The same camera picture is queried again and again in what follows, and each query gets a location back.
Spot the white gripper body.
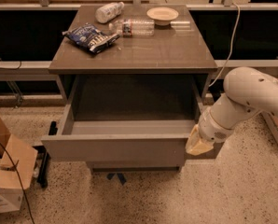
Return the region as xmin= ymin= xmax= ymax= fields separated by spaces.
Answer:
xmin=198 ymin=106 xmax=235 ymax=143

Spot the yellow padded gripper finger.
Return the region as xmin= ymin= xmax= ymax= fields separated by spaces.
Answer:
xmin=185 ymin=124 xmax=215 ymax=156

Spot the grey top drawer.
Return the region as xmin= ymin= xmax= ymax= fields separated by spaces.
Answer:
xmin=42 ymin=75 xmax=202 ymax=166

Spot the grey drawer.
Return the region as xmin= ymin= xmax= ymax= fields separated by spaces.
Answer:
xmin=42 ymin=75 xmax=202 ymax=166
xmin=86 ymin=161 xmax=182 ymax=173

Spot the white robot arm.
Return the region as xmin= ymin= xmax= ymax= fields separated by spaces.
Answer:
xmin=186 ymin=67 xmax=278 ymax=156

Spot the grey drawer cabinet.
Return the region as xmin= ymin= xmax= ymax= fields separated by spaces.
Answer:
xmin=48 ymin=4 xmax=218 ymax=173

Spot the grey bottom drawer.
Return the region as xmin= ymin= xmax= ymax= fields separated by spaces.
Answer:
xmin=86 ymin=161 xmax=182 ymax=173

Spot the blue tape cross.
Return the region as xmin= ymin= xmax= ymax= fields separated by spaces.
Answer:
xmin=106 ymin=173 xmax=127 ymax=186

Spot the white bowl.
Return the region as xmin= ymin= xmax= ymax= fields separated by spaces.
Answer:
xmin=146 ymin=7 xmax=178 ymax=26

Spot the clear water bottle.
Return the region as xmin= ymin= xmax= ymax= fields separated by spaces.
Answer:
xmin=108 ymin=19 xmax=155 ymax=36

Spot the blue chip bag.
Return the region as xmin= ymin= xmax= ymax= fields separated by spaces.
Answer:
xmin=63 ymin=23 xmax=120 ymax=54

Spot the white plastic bottle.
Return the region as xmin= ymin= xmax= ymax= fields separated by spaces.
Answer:
xmin=95 ymin=2 xmax=124 ymax=24

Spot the black stand bar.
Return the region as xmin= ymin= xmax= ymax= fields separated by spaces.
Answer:
xmin=32 ymin=120 xmax=59 ymax=189

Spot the open cardboard box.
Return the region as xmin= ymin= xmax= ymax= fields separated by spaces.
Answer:
xmin=0 ymin=118 xmax=37 ymax=213

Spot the white cable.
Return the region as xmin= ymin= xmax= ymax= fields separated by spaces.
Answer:
xmin=208 ymin=2 xmax=242 ymax=88

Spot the black cable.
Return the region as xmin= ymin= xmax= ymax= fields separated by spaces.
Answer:
xmin=0 ymin=133 xmax=35 ymax=224

